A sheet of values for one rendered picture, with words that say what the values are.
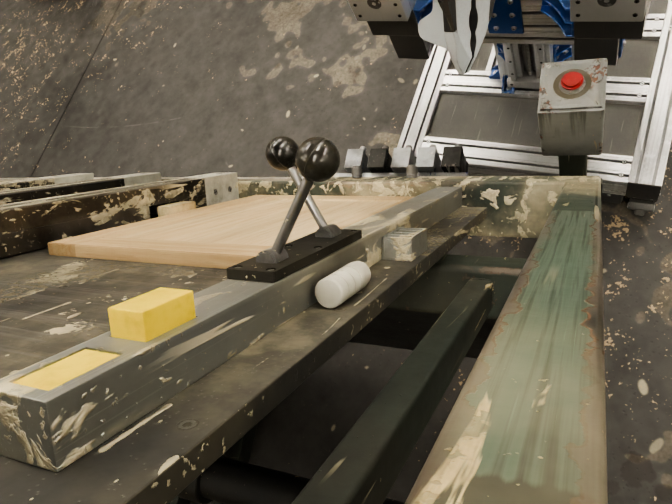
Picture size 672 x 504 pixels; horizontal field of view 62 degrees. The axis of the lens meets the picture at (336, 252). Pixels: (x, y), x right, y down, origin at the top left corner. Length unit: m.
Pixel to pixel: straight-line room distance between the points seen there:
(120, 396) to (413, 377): 0.26
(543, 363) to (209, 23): 3.15
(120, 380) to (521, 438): 0.22
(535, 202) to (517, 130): 0.91
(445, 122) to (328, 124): 0.64
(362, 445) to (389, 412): 0.05
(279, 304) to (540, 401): 0.28
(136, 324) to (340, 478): 0.16
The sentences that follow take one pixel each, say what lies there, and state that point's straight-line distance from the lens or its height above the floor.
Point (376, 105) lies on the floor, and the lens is 2.49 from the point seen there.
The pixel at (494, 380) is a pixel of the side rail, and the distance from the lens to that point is 0.27.
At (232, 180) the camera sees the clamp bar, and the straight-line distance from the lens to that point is 1.34.
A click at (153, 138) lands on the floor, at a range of 3.07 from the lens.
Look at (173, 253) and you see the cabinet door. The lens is 0.75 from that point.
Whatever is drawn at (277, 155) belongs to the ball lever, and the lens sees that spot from 0.62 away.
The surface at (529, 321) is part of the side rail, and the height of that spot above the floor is 1.57.
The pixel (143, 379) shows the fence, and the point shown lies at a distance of 0.36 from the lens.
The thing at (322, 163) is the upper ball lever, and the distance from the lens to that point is 0.46.
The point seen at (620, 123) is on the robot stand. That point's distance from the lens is 2.01.
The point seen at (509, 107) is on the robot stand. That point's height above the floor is 0.21.
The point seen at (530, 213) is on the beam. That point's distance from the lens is 1.14.
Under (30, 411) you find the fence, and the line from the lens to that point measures 0.33.
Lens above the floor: 1.91
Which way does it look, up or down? 59 degrees down
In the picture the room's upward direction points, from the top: 46 degrees counter-clockwise
